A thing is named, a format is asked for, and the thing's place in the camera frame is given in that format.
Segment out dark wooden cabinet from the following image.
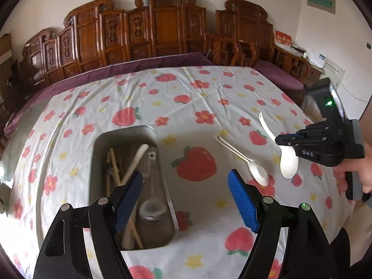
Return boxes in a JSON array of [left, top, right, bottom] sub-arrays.
[[0, 60, 21, 115]]

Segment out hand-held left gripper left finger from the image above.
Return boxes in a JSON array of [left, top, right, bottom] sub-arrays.
[[33, 170, 144, 279]]

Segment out rectangular metal utensil container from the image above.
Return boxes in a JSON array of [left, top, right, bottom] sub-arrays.
[[89, 125, 178, 250]]

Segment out person's right hand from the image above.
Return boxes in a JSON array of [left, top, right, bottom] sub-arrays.
[[334, 149, 372, 195]]

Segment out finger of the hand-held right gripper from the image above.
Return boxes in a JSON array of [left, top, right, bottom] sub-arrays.
[[275, 120, 349, 153]]

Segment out carved wooden bench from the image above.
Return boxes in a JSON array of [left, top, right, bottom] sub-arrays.
[[22, 0, 210, 85]]

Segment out white and blue box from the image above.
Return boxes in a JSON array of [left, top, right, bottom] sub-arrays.
[[306, 50, 326, 69]]

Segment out green wall panel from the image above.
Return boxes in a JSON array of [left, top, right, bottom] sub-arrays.
[[307, 0, 336, 15]]

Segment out red printed box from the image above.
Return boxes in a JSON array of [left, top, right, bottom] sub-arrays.
[[274, 30, 292, 46]]

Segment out wooden chopstick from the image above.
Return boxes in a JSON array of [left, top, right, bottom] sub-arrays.
[[108, 148, 144, 249]]

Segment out white ceramic spoon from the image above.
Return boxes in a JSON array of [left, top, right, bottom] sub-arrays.
[[259, 112, 299, 179]]

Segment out floral strawberry bed sheet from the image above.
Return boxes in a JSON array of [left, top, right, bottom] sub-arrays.
[[6, 65, 356, 279]]

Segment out metal spoon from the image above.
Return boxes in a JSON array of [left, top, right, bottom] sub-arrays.
[[139, 150, 167, 224]]

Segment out white wall paper sheet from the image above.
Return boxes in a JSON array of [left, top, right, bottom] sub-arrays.
[[323, 58, 346, 87]]

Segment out beige wooden spoon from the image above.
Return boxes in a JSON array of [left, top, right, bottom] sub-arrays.
[[120, 143, 149, 184]]

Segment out white cable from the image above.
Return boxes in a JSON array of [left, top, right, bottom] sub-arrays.
[[339, 81, 370, 103]]

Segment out cardboard box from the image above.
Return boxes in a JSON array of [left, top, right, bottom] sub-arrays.
[[0, 33, 13, 63]]

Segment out carved wooden armchair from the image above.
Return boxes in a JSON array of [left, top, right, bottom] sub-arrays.
[[205, 0, 310, 83]]

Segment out small white plastic spoon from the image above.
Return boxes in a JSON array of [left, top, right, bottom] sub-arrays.
[[215, 135, 269, 187]]

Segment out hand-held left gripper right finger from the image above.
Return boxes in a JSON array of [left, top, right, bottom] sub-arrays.
[[227, 169, 339, 279]]

